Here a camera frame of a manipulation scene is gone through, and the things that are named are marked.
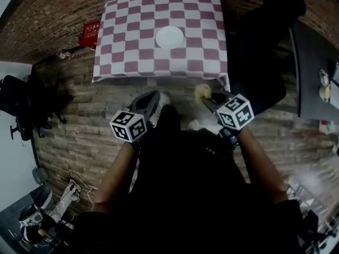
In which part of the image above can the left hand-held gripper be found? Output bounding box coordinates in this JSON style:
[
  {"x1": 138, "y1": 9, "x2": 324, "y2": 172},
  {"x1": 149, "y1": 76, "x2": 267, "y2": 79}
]
[{"x1": 109, "y1": 90, "x2": 162, "y2": 143}]

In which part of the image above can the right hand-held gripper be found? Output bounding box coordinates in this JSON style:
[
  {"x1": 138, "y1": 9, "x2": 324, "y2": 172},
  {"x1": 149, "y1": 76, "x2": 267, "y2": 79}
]
[{"x1": 200, "y1": 90, "x2": 255, "y2": 142}]

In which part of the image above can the yellow sponge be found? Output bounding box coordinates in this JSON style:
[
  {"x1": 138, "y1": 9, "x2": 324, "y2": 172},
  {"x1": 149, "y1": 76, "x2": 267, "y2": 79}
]
[{"x1": 195, "y1": 83, "x2": 212, "y2": 105}]

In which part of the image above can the white round plate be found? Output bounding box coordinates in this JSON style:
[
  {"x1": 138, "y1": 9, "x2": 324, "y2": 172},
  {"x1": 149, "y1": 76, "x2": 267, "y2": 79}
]
[{"x1": 155, "y1": 25, "x2": 185, "y2": 50}]

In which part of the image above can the person's right forearm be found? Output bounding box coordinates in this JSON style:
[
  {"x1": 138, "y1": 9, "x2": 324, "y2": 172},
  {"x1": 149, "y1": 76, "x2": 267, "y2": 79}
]
[{"x1": 235, "y1": 127, "x2": 288, "y2": 204}]

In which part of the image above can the person's left forearm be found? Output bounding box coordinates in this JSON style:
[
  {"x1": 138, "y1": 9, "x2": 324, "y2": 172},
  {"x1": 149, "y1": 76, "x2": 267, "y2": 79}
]
[{"x1": 92, "y1": 139, "x2": 141, "y2": 214}]

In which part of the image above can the person's white left shoe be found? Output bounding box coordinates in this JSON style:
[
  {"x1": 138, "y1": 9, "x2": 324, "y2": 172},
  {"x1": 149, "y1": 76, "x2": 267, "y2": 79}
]
[{"x1": 158, "y1": 91, "x2": 172, "y2": 108}]

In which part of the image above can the red white checkered tablecloth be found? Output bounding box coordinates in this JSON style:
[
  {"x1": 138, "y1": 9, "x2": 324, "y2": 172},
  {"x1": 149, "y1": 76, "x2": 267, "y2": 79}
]
[{"x1": 92, "y1": 0, "x2": 229, "y2": 85}]

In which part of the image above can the black high-back chair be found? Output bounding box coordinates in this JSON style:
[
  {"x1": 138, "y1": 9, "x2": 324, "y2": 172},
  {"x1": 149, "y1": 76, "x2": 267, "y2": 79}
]
[{"x1": 227, "y1": 0, "x2": 307, "y2": 116}]

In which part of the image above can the person's black clothing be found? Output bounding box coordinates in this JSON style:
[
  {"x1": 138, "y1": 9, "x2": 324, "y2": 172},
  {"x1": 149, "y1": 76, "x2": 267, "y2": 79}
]
[{"x1": 69, "y1": 104, "x2": 319, "y2": 254}]

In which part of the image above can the red box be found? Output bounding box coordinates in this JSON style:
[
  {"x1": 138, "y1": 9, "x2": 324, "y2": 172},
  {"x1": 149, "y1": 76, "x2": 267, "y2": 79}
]
[{"x1": 78, "y1": 21, "x2": 101, "y2": 49}]

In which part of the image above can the black office chair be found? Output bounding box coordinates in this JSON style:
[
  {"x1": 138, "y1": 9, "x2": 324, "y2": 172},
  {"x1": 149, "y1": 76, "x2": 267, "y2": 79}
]
[{"x1": 0, "y1": 74, "x2": 75, "y2": 142}]

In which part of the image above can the grey green round object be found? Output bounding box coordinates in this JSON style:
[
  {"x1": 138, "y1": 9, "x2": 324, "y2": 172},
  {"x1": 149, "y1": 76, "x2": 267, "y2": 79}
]
[{"x1": 32, "y1": 167, "x2": 49, "y2": 185}]

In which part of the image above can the dark grey desk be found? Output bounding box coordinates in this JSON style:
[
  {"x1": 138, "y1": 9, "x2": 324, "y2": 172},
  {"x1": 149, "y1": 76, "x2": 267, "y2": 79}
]
[{"x1": 290, "y1": 20, "x2": 339, "y2": 121}]

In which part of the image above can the pale yellow cup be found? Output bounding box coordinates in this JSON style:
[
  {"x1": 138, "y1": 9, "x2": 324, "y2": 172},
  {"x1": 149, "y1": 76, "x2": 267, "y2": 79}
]
[{"x1": 318, "y1": 85, "x2": 332, "y2": 103}]

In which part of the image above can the white cup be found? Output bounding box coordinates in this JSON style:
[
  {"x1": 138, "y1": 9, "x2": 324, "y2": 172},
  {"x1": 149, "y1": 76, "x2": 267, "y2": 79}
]
[{"x1": 318, "y1": 69, "x2": 330, "y2": 86}]

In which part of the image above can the pink green small box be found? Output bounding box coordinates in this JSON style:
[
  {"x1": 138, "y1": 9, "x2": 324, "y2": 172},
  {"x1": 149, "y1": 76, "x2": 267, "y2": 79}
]
[{"x1": 318, "y1": 120, "x2": 336, "y2": 135}]

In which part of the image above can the thin white cable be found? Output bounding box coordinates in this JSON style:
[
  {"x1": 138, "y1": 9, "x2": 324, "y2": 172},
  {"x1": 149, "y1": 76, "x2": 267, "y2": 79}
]
[{"x1": 68, "y1": 170, "x2": 99, "y2": 204}]

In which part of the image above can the white device with cables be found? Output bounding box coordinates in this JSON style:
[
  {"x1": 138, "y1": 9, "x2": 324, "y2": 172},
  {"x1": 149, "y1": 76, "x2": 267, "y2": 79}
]
[{"x1": 18, "y1": 181, "x2": 81, "y2": 250}]

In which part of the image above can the metal wire rack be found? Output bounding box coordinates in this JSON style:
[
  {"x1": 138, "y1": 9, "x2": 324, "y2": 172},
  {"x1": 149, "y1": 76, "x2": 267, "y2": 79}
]
[{"x1": 285, "y1": 183, "x2": 339, "y2": 251}]

